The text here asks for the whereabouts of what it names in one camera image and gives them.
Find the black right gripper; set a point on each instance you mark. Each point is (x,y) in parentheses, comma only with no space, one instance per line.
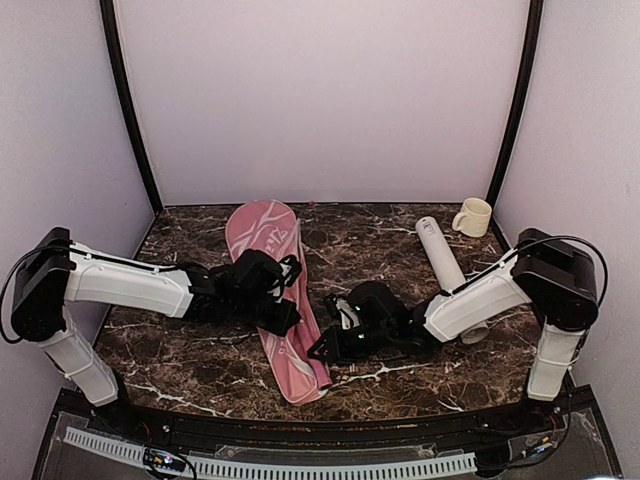
(334,336)

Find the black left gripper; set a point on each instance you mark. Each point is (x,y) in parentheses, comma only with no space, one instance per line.
(289,319)

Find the pink racket cover bag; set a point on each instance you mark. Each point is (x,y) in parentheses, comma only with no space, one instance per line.
(272,227)

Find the white shuttlecock tube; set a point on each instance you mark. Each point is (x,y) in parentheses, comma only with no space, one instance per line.
(446,270)

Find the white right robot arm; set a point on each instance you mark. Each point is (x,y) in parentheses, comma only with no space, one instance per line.
(553,274)

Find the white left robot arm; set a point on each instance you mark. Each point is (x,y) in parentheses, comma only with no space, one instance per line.
(58,270)

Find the cream ceramic mug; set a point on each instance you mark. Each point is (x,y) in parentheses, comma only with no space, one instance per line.
(473,218)

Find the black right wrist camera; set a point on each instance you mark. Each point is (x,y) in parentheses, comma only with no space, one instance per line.
(340,310)

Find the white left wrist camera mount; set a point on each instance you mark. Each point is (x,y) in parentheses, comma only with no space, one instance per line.
(288,270)

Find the white slotted cable duct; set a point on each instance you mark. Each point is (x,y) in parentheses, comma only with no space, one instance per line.
(171,465)

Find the black front table rail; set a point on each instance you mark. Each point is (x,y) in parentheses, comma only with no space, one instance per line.
(480,428)

